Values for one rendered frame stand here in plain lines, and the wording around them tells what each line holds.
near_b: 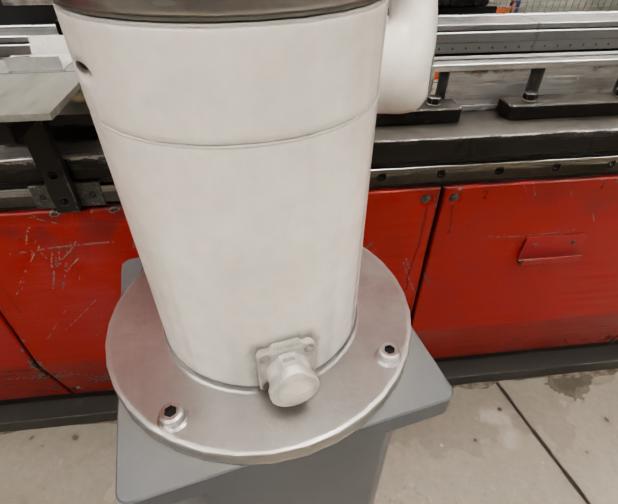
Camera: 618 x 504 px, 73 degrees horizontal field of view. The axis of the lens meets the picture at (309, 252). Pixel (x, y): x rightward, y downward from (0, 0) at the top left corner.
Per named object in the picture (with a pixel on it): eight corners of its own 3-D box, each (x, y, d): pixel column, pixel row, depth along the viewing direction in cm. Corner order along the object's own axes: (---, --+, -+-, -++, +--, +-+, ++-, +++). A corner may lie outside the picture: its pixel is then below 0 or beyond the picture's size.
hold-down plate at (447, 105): (310, 129, 80) (310, 114, 79) (306, 119, 85) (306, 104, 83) (459, 122, 83) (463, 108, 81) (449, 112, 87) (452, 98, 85)
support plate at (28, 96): (-95, 126, 53) (-99, 119, 53) (-1, 66, 74) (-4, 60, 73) (52, 120, 55) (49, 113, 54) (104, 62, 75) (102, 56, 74)
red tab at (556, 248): (520, 265, 99) (530, 242, 95) (516, 259, 101) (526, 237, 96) (579, 260, 100) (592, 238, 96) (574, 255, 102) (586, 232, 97)
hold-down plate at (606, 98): (507, 120, 84) (511, 105, 82) (495, 110, 88) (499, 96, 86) (644, 114, 87) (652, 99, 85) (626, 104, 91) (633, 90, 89)
